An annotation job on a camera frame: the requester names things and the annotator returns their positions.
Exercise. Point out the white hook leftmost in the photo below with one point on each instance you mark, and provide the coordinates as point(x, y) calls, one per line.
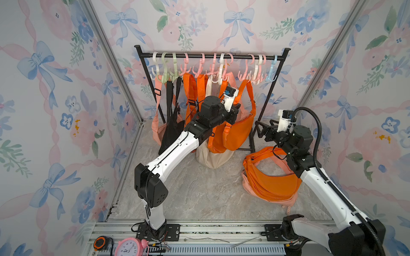
point(156, 70)

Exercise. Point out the orange black tape measure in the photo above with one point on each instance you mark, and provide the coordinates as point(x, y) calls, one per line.
point(103, 243)

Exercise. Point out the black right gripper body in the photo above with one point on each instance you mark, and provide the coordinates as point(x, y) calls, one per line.
point(281, 139)

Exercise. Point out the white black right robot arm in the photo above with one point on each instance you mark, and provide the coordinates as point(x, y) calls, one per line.
point(354, 234)

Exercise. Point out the pink crossbody bag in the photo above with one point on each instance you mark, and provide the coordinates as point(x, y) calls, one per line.
point(158, 130)
point(266, 195)

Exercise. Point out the pink alarm clock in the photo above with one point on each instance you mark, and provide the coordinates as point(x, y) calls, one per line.
point(132, 247)

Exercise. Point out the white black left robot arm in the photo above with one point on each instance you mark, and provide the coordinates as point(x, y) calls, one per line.
point(150, 178)

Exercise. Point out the black clothes rack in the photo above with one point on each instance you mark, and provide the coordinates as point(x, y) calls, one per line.
point(279, 58)

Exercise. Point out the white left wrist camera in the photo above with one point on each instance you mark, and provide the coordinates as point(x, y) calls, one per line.
point(229, 94)

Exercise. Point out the beige crossbody bag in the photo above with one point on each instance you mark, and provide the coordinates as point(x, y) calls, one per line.
point(203, 154)

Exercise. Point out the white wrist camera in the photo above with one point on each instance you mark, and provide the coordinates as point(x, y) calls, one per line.
point(285, 117)
point(229, 94)

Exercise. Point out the black crossbody bag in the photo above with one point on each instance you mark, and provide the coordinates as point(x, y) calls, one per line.
point(175, 123)

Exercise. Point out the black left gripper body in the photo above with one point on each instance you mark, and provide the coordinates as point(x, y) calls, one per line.
point(230, 118)

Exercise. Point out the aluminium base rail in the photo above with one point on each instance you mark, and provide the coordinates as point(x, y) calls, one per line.
point(200, 238)

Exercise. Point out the orange crossbody bag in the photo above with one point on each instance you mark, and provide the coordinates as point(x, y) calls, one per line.
point(195, 91)
point(272, 182)
point(235, 135)
point(215, 143)

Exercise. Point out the light blue hook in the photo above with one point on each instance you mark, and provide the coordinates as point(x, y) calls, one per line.
point(273, 67)

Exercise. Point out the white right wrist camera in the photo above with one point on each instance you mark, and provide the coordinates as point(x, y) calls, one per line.
point(285, 117)

